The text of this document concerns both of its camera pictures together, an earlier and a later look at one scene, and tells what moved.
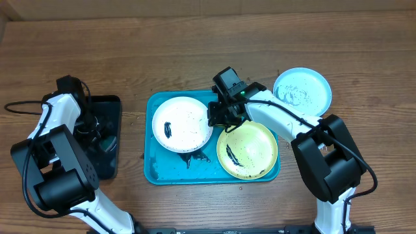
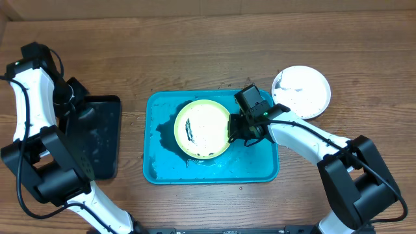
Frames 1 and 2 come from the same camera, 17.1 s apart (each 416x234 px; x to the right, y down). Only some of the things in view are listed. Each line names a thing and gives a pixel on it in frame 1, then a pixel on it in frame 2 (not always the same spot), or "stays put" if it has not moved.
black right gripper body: (225, 115) → (243, 129)
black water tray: (98, 132) stays put
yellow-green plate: (248, 151) → (201, 129)
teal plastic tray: (162, 166) stays put
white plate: (180, 124) → (302, 90)
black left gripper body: (90, 126) → (64, 97)
